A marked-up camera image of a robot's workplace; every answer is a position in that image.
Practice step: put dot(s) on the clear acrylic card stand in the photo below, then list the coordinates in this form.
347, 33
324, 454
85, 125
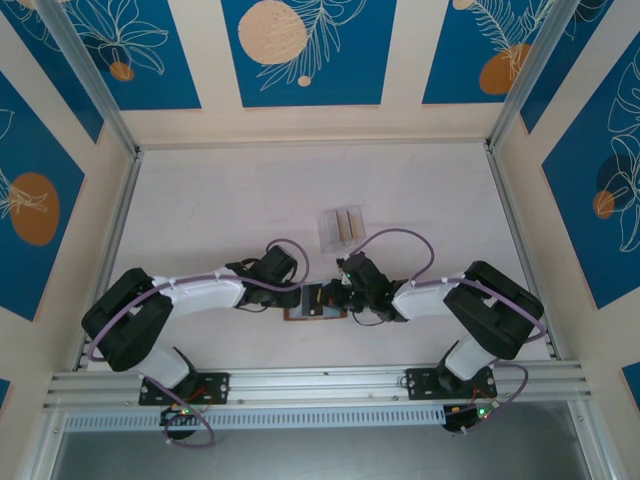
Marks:
327, 235

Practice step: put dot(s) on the aluminium frame post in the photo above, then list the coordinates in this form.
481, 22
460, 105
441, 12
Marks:
542, 75
91, 75

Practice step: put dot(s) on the black controller box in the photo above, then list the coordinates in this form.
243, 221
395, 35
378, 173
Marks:
457, 422
177, 433

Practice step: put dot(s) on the tan credit card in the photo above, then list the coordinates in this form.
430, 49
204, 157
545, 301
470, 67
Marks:
342, 224
356, 224

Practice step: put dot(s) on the wide aluminium base rail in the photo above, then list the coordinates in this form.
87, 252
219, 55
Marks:
320, 385

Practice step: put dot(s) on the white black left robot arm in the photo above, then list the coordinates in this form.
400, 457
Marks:
200, 297

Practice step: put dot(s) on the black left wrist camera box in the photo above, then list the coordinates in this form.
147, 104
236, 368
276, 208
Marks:
277, 264

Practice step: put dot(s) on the blue credit card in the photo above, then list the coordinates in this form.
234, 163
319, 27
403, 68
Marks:
335, 312

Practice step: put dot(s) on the aluminium table side rail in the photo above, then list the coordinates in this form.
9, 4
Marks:
123, 210
515, 225

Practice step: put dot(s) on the black right controller box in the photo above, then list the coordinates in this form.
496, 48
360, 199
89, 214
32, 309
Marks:
457, 422

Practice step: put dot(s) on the aluminium frame leg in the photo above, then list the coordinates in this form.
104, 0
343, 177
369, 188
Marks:
590, 445
40, 450

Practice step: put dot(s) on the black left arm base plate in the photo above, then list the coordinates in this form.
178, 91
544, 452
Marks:
220, 387

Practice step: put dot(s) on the dark grey credit card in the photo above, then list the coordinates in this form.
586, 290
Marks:
309, 300

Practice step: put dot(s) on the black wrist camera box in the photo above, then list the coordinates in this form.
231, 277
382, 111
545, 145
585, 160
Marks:
362, 270
277, 264

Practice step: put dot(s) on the brown leather card holder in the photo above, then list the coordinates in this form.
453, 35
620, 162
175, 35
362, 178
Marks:
289, 315

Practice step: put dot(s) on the grey sheet metal panel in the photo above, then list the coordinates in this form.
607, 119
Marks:
325, 457

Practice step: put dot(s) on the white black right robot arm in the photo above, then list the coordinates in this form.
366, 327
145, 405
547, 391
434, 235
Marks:
425, 300

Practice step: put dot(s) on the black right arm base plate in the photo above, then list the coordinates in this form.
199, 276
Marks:
420, 385

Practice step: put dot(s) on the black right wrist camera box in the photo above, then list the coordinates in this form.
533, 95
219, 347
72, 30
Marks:
362, 270

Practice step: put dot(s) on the black left controller box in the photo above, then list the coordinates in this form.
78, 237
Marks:
177, 433

